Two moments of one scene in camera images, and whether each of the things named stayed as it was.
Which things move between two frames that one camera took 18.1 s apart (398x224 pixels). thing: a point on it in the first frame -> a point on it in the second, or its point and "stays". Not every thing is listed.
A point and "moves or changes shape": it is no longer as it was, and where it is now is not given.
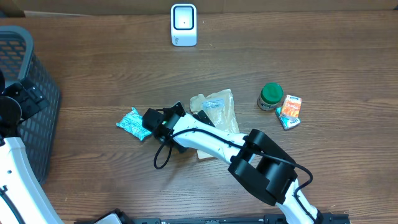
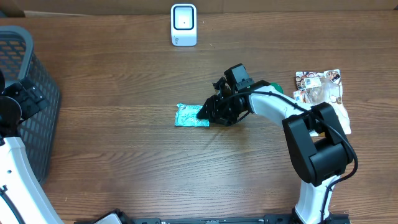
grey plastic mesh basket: [41, 132] stays
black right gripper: [199, 116] -> [217, 110]
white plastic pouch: [220, 109] moves or changes shape
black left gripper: [28, 96] stays
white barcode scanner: [184, 24] stays
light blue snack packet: [132, 123] moves or changes shape
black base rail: [267, 219] stays
